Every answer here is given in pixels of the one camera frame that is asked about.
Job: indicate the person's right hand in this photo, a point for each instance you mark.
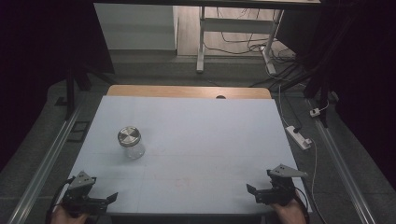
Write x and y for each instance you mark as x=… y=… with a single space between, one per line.
x=289 y=213

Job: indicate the person's left hand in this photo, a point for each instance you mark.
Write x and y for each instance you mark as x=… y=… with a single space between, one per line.
x=69 y=217

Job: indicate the aluminium floor rail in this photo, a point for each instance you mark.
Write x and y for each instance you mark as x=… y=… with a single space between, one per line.
x=345 y=174
x=46 y=165

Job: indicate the small white adapter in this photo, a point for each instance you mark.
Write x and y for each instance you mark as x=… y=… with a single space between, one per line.
x=315 y=112

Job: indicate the clear glass jar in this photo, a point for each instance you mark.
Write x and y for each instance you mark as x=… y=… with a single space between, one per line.
x=135 y=151

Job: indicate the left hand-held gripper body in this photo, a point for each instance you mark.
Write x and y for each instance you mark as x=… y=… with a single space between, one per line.
x=81 y=182

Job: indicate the silver metal jar lid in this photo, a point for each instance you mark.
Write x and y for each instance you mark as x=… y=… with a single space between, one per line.
x=129 y=136

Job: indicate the wooden table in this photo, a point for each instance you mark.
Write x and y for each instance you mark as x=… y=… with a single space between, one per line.
x=174 y=91

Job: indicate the white power strip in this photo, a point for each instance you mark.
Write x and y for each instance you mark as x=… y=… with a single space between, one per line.
x=297 y=136

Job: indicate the black metal stand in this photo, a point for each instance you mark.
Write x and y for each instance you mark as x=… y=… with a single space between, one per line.
x=320 y=90
x=71 y=93

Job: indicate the black curtain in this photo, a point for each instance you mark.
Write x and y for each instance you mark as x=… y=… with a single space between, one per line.
x=361 y=62
x=40 y=62

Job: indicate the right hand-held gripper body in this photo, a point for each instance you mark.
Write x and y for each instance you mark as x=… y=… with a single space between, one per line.
x=281 y=183

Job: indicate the white desk frame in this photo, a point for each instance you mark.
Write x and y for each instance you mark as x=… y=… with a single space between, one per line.
x=236 y=25

